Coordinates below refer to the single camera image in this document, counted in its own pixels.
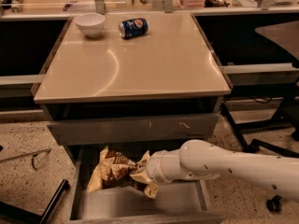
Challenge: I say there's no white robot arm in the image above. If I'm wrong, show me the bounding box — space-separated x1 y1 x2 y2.
131 139 299 202

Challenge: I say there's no grey drawer cabinet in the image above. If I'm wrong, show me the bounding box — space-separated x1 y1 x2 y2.
31 11 234 224

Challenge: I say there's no top drawer front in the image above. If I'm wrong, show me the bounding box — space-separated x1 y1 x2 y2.
49 113 219 146

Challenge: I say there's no black chair leg left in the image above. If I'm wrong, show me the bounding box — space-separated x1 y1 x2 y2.
0 179 69 224

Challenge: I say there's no blue pepsi can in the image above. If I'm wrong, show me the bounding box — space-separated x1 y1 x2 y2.
119 18 149 39

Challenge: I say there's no white ceramic bowl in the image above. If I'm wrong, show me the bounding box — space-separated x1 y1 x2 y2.
75 13 106 37

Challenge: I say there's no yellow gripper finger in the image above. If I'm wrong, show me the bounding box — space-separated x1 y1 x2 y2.
130 170 151 184
137 150 150 168

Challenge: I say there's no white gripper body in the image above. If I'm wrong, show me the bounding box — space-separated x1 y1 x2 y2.
146 150 180 184

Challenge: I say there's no black desk leg frame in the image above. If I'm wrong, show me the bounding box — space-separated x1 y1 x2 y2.
221 104 298 158

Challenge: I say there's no open middle drawer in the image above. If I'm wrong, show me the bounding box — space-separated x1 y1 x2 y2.
65 145 224 224

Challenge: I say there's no black office chair base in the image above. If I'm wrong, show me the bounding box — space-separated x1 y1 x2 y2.
249 138 299 213

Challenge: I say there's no brown chip bag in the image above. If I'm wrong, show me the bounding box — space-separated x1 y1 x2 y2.
87 147 158 199

